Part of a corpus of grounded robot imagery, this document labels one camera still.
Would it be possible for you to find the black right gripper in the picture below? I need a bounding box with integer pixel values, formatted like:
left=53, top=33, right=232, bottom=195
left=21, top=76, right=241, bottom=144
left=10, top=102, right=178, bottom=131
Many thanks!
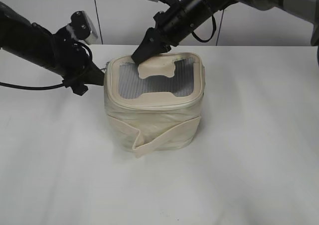
left=131, top=9, right=196, bottom=65

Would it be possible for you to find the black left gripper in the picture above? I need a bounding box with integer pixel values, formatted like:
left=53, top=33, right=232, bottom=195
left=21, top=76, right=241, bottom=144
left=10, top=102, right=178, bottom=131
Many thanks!
left=51, top=39, right=104, bottom=95

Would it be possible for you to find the cream zippered lunch bag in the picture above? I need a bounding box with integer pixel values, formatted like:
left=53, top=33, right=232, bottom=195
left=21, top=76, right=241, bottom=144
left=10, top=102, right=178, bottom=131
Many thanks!
left=104, top=52, right=205, bottom=158

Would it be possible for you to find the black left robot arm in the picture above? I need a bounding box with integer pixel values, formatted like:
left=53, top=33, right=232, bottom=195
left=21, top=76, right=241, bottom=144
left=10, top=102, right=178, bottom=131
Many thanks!
left=0, top=3, right=104, bottom=96

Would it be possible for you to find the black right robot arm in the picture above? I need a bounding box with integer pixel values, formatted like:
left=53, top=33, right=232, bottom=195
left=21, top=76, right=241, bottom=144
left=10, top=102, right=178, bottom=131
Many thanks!
left=131, top=0, right=319, bottom=65

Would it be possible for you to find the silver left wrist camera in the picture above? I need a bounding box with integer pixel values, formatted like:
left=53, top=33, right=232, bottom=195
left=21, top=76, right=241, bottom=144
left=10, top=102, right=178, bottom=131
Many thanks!
left=67, top=10, right=98, bottom=45

